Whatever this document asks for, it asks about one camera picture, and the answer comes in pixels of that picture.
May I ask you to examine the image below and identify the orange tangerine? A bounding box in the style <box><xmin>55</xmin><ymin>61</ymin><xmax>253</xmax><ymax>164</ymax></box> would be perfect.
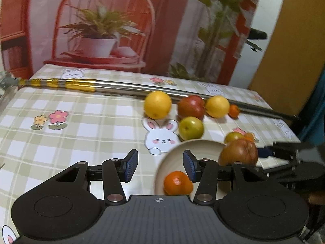
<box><xmin>164</xmin><ymin>171</ymin><xmax>193</xmax><ymax>196</ymax></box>

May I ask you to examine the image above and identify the small green fruit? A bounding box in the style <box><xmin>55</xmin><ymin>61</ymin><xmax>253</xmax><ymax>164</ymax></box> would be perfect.
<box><xmin>224</xmin><ymin>132</ymin><xmax>245</xmax><ymax>144</ymax></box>

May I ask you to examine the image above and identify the green yellow apple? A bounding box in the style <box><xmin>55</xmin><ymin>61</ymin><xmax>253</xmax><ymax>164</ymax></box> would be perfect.
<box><xmin>179</xmin><ymin>117</ymin><xmax>204</xmax><ymax>141</ymax></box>

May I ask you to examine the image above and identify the small tangerine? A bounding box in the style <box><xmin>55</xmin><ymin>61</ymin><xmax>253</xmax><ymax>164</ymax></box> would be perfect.
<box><xmin>228</xmin><ymin>104</ymin><xmax>240</xmax><ymax>119</ymax></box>

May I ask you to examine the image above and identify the beige ceramic plate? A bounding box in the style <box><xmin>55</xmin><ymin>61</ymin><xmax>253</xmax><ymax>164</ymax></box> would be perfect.
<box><xmin>154</xmin><ymin>139</ymin><xmax>225</xmax><ymax>196</ymax></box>

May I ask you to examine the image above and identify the yellow lemon right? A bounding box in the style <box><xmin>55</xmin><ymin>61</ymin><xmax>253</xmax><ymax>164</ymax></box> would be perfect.
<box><xmin>206</xmin><ymin>95</ymin><xmax>230</xmax><ymax>118</ymax></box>

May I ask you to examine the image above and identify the large yellow lemon left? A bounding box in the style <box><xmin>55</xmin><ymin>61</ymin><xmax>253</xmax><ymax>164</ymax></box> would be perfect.
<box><xmin>144</xmin><ymin>91</ymin><xmax>172</xmax><ymax>120</ymax></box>

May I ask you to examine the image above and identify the checkered bunny tablecloth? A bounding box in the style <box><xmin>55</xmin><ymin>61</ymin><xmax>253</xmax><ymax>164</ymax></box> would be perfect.
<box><xmin>1</xmin><ymin>64</ymin><xmax>299</xmax><ymax>243</ymax></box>

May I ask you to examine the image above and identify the telescopic metal rake pole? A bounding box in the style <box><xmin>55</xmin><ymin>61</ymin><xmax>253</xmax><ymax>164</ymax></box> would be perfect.
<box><xmin>1</xmin><ymin>73</ymin><xmax>298</xmax><ymax>121</ymax></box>

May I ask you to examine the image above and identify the yellow brown board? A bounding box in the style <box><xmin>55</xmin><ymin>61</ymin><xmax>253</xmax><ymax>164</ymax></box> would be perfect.
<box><xmin>249</xmin><ymin>0</ymin><xmax>324</xmax><ymax>115</ymax></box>

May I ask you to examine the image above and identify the black stand behind backdrop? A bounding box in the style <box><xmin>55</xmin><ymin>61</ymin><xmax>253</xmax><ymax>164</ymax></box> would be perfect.
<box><xmin>246</xmin><ymin>28</ymin><xmax>268</xmax><ymax>52</ymax></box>

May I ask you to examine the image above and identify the printed room backdrop cloth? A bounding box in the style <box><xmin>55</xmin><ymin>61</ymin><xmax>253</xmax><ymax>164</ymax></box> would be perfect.
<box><xmin>1</xmin><ymin>0</ymin><xmax>258</xmax><ymax>85</ymax></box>

